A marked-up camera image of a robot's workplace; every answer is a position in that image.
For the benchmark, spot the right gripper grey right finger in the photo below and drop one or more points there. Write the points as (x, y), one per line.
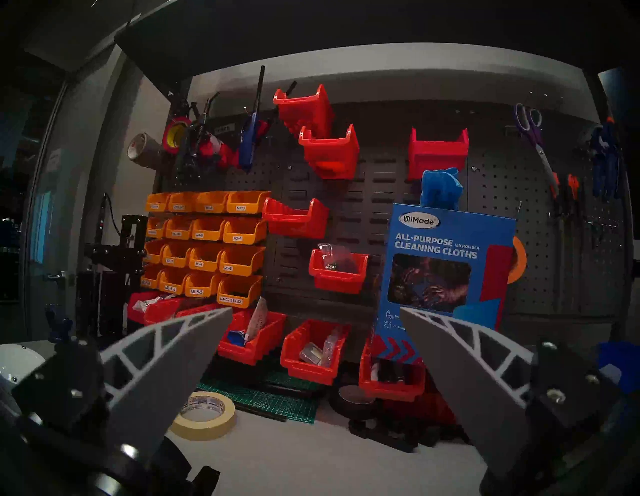
(475, 380)

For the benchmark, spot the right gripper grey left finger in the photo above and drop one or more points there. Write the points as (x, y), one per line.
(165, 360)

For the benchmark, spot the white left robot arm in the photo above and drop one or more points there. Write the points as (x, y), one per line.
(17, 360)

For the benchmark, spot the black printed parts pile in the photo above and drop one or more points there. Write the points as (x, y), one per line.
(395, 432)

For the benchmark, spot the dark green hanging clamp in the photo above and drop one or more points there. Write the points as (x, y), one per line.
(192, 145)

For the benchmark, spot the red storage bin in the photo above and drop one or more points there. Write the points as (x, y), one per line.
(305, 112)
(330, 152)
(155, 310)
(310, 370)
(255, 345)
(295, 220)
(437, 152)
(420, 407)
(337, 280)
(192, 310)
(390, 387)

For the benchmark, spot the beige masking tape roll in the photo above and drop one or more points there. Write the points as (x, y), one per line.
(180, 425)

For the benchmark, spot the blue bench vise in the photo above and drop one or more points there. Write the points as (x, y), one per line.
(60, 325)

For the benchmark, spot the black tape roll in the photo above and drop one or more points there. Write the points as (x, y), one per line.
(355, 397)

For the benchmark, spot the green cutting mat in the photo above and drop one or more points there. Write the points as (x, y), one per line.
(280, 400)

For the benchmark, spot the orange tape roll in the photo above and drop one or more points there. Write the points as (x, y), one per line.
(520, 260)

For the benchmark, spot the white tissue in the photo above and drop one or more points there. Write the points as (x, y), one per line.
(611, 373)

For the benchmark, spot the blue cleaning cloths box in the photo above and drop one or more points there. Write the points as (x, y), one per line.
(435, 240)

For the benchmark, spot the dark grey pegboard panel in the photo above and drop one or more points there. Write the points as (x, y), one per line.
(550, 250)

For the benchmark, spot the blue cloth in box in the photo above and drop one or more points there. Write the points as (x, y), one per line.
(440, 190)

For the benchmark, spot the dark louvered bin panel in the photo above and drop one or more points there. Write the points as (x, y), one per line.
(380, 200)

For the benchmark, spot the red hanging tool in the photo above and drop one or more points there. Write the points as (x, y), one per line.
(222, 150)

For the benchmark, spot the red yellow tape roll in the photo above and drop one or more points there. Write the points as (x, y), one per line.
(175, 135)

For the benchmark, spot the blue pliers on pegboard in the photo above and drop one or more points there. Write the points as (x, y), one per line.
(605, 160)

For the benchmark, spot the dark overhead workbench shelf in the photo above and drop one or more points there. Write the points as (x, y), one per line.
(350, 30)

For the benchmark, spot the black tower frame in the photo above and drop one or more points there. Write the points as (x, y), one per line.
(120, 260)

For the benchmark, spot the grey duct tape roll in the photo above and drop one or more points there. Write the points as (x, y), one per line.
(142, 150)

